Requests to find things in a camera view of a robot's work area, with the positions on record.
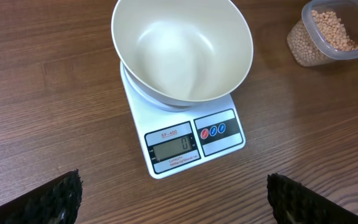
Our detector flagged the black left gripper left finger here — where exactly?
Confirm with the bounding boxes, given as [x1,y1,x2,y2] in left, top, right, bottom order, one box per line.
[0,169,83,224]

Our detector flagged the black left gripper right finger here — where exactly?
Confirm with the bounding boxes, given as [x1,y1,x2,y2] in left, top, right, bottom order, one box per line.
[267,174,358,224]

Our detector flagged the white digital kitchen scale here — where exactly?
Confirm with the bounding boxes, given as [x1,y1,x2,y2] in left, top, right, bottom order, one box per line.
[120,65,246,179]

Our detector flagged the white round bowl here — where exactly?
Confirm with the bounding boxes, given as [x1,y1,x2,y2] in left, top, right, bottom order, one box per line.
[111,0,254,106]

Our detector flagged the pile of soybeans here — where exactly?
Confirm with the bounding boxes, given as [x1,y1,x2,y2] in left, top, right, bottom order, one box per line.
[287,10,358,67]

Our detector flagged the clear plastic container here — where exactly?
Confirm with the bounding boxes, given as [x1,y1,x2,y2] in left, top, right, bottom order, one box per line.
[300,0,358,63]

